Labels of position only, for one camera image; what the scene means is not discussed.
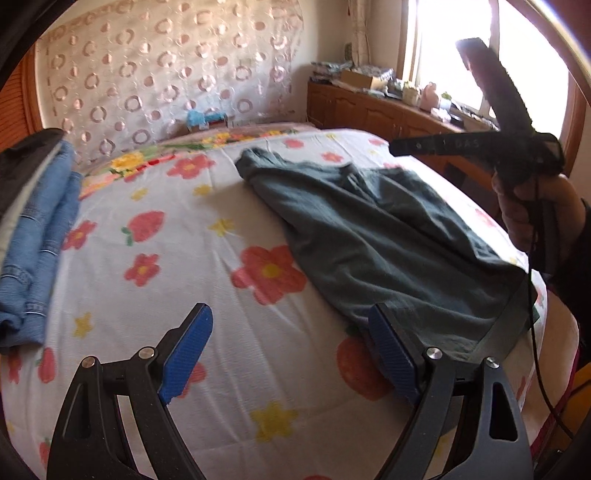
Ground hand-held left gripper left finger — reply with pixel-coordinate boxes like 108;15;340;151
46;302;214;480

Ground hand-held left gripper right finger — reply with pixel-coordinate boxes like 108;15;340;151
368;302;534;480

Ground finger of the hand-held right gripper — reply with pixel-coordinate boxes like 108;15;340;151
389;130;505;157
455;37;537;134

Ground teal pants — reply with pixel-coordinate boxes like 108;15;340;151
235;148;541;365

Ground person's right forearm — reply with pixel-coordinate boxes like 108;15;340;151
549;198;591;315

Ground person's right hand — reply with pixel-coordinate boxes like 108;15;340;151
491;173;586;254

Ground pink plush toy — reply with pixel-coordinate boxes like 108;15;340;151
419;82;439;112

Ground window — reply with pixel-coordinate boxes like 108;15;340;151
402;0;574;121

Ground white floral bed sheet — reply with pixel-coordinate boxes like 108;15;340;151
0;127;550;480

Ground wooden cabinet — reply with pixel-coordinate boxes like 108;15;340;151
307;80;505;186

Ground open cardboard box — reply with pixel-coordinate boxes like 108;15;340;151
339;69;376;89

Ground beige window curtain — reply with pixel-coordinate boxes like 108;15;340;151
351;0;376;65

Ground patterned cloth pile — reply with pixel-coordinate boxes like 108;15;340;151
311;60;396;85

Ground folded blue jeans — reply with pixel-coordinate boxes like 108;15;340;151
0;141;85;348

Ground colourful floral blanket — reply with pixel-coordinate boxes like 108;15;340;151
78;129;324;200

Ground small cardboard box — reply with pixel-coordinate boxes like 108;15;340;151
175;116;230;136

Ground blue plastic bag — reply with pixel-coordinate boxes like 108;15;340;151
187;110;229;130

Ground dark folded cloth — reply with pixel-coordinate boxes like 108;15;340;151
0;128;65;222

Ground sheer curtain with circles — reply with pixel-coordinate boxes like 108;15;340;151
39;0;306;168

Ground wooden slatted wardrobe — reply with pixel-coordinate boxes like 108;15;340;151
0;46;47;153

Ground black cable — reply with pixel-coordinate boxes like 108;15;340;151
526;178;575;439

